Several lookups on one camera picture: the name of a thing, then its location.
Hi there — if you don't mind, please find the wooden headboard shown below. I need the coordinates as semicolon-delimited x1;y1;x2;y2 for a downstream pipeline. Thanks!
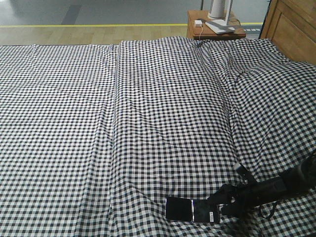
260;0;316;64

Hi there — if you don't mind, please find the white power adapter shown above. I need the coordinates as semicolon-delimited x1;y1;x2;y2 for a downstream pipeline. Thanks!
194;20;202;27

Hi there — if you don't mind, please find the wooden nightstand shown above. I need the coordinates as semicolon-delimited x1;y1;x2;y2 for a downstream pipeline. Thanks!
187;10;246;40

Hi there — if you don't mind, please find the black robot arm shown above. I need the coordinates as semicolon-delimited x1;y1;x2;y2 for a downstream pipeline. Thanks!
207;151;316;219

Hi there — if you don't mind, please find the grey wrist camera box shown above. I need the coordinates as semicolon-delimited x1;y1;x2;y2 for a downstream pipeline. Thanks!
234;162;249;179

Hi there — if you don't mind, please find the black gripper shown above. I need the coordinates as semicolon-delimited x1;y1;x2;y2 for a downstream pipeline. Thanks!
207;177;287;217

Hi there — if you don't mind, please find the black smartphone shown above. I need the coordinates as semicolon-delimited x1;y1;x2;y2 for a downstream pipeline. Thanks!
165;197;220;224

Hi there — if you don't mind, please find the black white checkered bedsheet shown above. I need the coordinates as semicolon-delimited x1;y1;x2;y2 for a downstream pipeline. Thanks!
0;37;316;237

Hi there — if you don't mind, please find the white cylindrical speaker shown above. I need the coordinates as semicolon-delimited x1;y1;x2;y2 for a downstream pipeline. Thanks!
208;0;226;20

